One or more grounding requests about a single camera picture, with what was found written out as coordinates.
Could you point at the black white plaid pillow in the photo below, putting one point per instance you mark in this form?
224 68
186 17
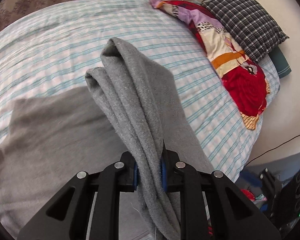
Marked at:
252 27

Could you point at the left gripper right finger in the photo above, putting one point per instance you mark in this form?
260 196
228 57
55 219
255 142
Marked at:
211 205

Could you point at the dark green pillow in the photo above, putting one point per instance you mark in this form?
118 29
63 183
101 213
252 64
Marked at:
281 64

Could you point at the blue plaid bed sheet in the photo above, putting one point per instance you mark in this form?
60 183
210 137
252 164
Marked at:
48 52

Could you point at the grey pants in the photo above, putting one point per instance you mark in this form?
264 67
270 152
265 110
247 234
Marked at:
129 104

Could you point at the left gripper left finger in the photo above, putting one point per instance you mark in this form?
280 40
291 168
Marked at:
87 206

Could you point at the red floral quilt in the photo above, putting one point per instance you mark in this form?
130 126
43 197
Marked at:
242 78

